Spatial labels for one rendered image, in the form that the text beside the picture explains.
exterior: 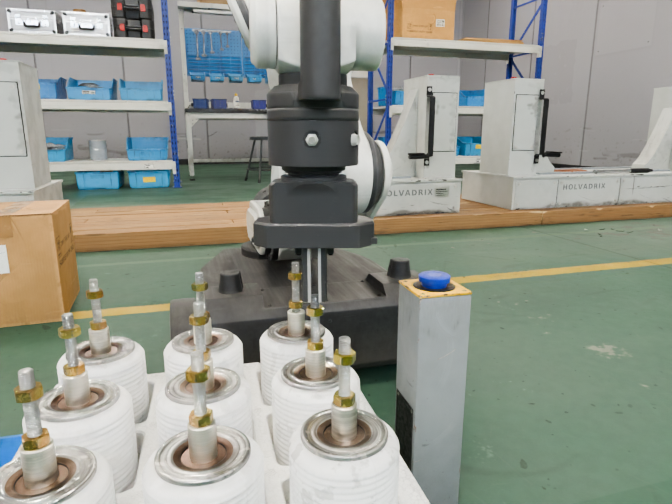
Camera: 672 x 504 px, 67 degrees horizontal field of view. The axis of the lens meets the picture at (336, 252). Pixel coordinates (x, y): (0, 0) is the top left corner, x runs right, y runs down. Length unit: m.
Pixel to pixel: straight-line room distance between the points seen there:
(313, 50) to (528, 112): 2.72
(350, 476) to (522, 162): 2.80
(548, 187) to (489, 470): 2.45
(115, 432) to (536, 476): 0.61
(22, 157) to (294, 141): 2.19
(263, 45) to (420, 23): 5.32
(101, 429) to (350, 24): 0.43
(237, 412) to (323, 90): 0.31
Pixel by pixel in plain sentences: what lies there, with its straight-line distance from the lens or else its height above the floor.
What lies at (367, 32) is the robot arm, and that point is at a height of 0.59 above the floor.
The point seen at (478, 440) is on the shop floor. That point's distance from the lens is 0.94.
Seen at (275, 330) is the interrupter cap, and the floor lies 0.25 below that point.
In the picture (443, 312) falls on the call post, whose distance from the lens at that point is 0.64.
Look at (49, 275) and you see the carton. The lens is 1.56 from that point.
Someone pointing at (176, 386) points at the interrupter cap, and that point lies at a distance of 0.55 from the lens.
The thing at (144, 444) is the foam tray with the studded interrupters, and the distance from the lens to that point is 0.61.
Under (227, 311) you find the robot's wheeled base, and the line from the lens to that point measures 0.94.
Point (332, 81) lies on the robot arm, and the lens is 0.44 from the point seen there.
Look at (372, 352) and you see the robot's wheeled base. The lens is 1.02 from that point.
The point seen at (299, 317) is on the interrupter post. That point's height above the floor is 0.28.
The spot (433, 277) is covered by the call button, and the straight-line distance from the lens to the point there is 0.64.
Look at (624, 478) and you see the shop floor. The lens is 0.94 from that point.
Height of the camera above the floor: 0.50
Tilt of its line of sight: 13 degrees down
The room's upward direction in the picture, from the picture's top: straight up
